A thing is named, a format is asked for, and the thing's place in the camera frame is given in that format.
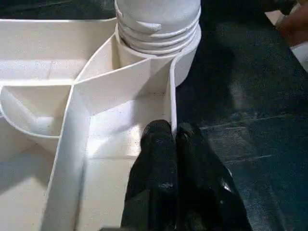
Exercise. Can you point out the white plastic table top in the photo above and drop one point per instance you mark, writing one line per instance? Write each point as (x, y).
(48, 48)

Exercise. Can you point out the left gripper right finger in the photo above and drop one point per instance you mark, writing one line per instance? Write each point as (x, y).
(207, 192)

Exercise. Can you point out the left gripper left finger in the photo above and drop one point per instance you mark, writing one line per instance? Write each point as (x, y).
(154, 187)

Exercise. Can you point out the white plastic table leg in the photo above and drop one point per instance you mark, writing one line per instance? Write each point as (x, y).
(159, 14)

